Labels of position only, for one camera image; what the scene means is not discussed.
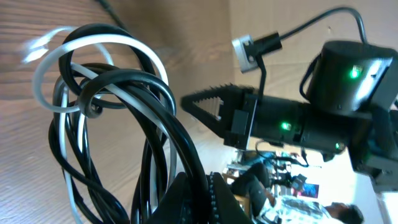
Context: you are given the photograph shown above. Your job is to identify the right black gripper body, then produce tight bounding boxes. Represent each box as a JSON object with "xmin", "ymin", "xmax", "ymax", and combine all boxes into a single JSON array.
[{"xmin": 224, "ymin": 88, "xmax": 258, "ymax": 149}]

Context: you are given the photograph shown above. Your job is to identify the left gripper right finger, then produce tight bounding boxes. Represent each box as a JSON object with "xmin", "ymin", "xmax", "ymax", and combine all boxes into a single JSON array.
[{"xmin": 208, "ymin": 172, "xmax": 252, "ymax": 224}]

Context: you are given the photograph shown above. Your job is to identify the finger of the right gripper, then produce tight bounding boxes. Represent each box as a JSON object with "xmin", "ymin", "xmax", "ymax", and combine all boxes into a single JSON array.
[{"xmin": 180, "ymin": 84, "xmax": 249, "ymax": 138}]

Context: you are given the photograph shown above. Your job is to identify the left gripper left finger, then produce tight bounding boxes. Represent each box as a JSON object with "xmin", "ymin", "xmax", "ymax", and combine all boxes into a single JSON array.
[{"xmin": 146, "ymin": 172, "xmax": 193, "ymax": 224}]

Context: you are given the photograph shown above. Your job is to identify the white USB cable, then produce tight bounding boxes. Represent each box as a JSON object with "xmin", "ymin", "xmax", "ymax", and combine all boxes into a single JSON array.
[{"xmin": 21, "ymin": 26, "xmax": 178, "ymax": 224}]

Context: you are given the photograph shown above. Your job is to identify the black USB cable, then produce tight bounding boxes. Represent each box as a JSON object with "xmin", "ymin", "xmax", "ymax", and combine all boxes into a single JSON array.
[{"xmin": 48, "ymin": 23, "xmax": 209, "ymax": 224}]

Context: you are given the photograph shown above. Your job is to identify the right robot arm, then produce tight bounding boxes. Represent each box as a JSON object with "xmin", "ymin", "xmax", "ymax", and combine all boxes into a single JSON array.
[{"xmin": 181, "ymin": 40, "xmax": 397, "ymax": 192}]

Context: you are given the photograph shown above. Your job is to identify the person in background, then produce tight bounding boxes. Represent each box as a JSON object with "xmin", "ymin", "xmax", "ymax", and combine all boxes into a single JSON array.
[{"xmin": 230, "ymin": 162, "xmax": 364, "ymax": 224}]

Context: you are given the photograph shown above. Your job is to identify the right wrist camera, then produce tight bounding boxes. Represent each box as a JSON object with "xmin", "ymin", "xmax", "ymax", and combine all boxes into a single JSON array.
[{"xmin": 231, "ymin": 35, "xmax": 258, "ymax": 73}]

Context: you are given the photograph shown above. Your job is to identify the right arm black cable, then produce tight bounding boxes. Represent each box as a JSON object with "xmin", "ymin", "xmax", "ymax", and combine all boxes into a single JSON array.
[{"xmin": 248, "ymin": 6, "xmax": 368, "ymax": 103}]

